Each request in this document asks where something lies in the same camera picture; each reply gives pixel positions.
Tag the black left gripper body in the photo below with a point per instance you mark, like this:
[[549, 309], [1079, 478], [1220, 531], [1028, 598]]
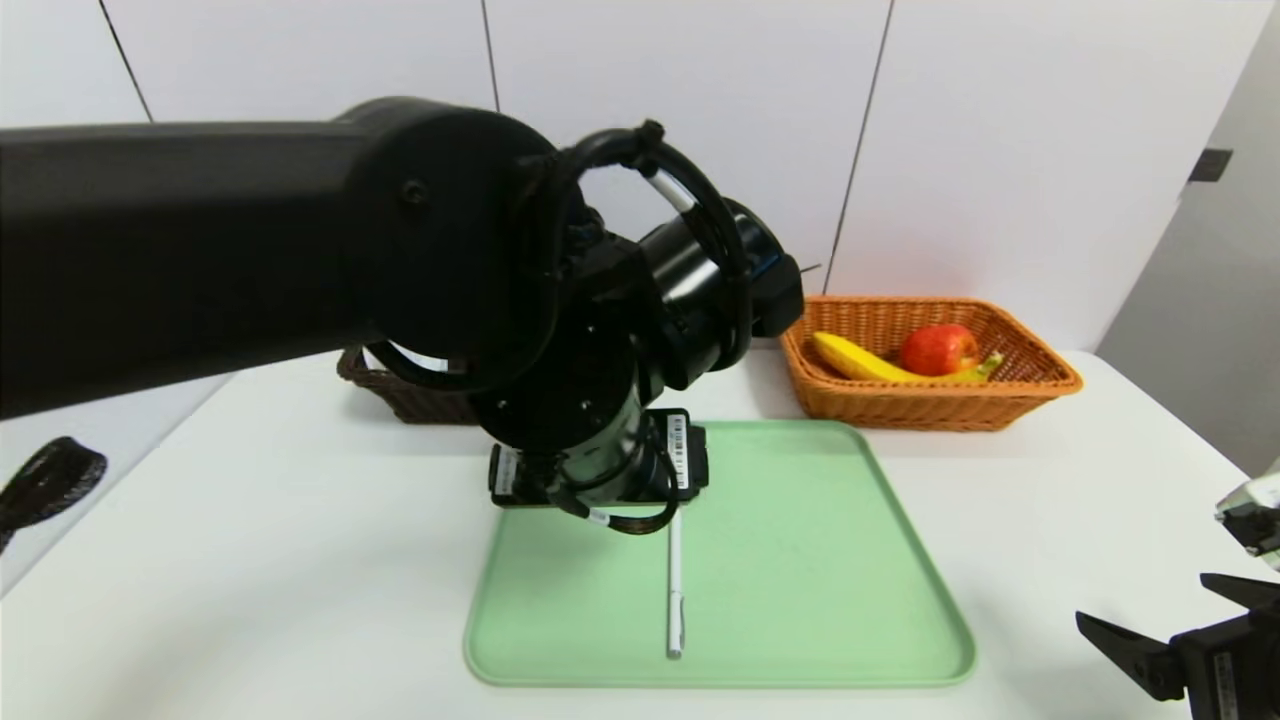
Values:
[[684, 452]]

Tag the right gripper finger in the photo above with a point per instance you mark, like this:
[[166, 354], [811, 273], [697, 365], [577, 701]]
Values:
[[1140, 655], [1255, 595]]

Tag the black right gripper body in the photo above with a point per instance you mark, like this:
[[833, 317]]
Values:
[[1222, 663]]

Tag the yellow banana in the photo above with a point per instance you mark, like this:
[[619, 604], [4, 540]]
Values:
[[850, 358]]

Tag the red apple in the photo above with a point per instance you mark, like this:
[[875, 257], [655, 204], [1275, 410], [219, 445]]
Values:
[[938, 350]]

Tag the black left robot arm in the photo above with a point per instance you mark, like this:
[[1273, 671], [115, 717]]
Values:
[[200, 240]]

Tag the orange wicker basket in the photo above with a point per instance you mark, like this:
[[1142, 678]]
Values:
[[900, 410]]

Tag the dark brown wicker basket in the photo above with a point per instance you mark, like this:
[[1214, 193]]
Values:
[[420, 405]]

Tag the white pen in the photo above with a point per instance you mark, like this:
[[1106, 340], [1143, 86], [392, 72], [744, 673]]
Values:
[[675, 580]]

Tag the light green plastic tray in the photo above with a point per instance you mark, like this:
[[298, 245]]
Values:
[[800, 600]]

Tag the dark grey wall plate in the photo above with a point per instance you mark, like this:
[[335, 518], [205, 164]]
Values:
[[1208, 167]]

